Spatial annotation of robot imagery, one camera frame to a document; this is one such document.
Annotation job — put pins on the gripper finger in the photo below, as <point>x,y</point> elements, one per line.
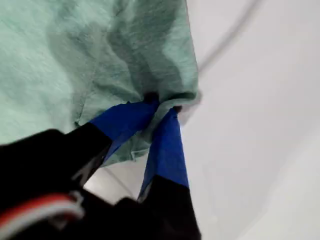
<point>120,120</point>
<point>170,162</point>

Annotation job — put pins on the pale green T-shirt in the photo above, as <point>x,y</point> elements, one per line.
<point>62,50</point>

